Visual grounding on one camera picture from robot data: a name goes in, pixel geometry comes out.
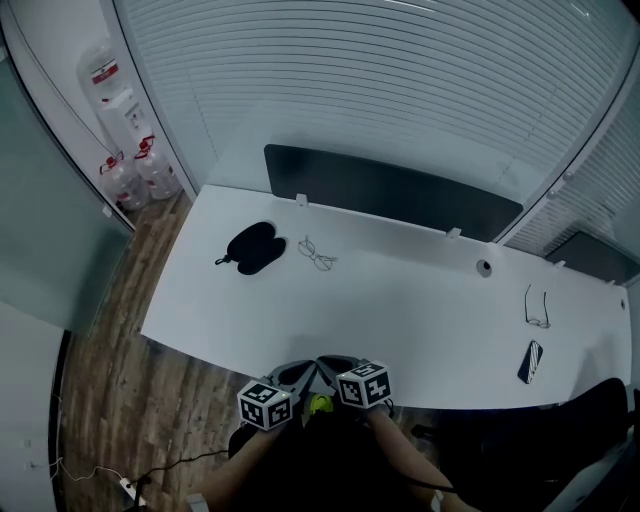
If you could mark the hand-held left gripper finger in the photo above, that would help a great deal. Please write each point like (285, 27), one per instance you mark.
(306, 385)
(274, 374)

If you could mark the black smartphone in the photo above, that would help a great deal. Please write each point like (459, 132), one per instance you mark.
(530, 362)

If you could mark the short dark desk partition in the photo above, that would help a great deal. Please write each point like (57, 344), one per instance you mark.
(600, 257)

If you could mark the dark-framed eyeglasses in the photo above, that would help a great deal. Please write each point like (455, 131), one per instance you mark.
(542, 324)

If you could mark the thin wire eyeglasses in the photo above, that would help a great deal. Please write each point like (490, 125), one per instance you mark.
(315, 256)

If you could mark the person's black clothing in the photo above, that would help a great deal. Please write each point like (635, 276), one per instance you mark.
(325, 465)

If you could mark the frosted glass door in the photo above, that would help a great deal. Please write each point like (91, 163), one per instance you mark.
(50, 200)

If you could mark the white power strip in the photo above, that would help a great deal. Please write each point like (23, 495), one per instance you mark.
(130, 490)

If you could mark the black office chair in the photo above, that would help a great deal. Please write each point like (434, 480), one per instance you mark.
(575, 435)

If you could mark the yellow-green shoe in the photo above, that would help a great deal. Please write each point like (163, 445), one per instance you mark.
(320, 404)

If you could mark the long dark desk partition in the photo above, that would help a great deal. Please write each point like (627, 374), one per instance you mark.
(390, 190)

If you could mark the black glasses case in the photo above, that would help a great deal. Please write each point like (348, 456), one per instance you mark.
(255, 245)

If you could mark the large dispenser water bottle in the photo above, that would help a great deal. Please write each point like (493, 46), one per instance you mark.
(100, 65)

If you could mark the person's right forearm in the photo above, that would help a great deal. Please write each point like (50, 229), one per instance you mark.
(405, 450)

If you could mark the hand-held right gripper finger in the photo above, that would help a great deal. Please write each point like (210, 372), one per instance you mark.
(330, 377)
(350, 360)

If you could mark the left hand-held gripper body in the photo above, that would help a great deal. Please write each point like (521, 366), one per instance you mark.
(262, 405)

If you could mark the person's left forearm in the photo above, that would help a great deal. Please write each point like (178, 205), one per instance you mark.
(225, 475)

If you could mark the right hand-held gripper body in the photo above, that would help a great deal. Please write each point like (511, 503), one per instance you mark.
(365, 387)

